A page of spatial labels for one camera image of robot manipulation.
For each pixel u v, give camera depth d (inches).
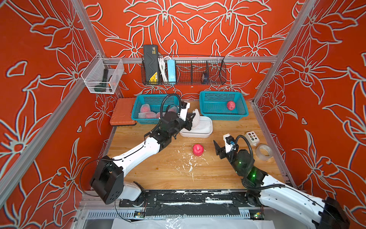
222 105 46.4
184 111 25.4
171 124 22.4
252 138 37.0
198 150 33.5
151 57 33.6
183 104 24.9
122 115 40.6
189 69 38.4
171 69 35.4
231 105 43.2
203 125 38.4
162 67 34.3
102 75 35.0
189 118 25.9
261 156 34.4
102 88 31.0
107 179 16.1
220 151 26.4
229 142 24.5
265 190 21.3
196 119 30.0
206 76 35.4
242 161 22.4
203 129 38.7
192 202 28.7
